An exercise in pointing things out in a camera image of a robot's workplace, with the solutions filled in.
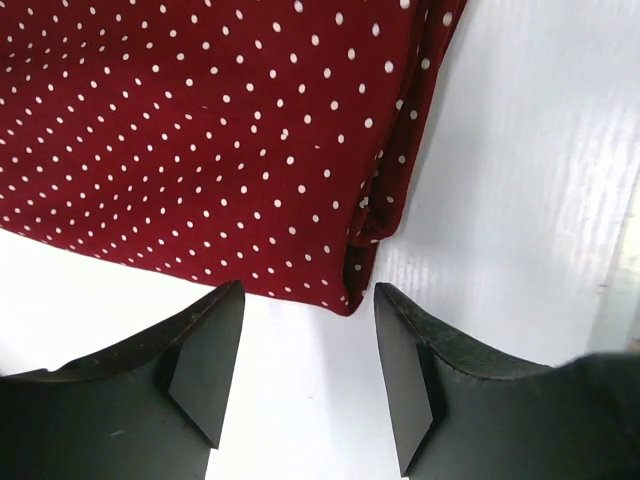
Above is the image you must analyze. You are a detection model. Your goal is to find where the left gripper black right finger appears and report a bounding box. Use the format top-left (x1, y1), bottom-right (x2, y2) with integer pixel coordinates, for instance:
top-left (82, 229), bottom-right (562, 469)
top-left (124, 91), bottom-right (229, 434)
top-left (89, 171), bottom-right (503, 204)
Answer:
top-left (374, 283), bottom-right (639, 479)

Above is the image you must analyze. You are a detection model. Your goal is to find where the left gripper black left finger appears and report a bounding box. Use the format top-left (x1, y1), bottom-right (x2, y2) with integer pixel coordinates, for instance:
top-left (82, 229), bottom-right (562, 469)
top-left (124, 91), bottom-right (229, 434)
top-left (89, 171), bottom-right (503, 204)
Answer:
top-left (1, 281), bottom-right (245, 479)

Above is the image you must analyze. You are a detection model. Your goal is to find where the red polka dot skirt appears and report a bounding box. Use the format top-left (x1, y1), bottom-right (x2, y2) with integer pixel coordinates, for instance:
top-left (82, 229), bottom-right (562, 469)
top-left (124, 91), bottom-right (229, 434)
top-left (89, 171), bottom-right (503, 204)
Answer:
top-left (1, 0), bottom-right (465, 316)

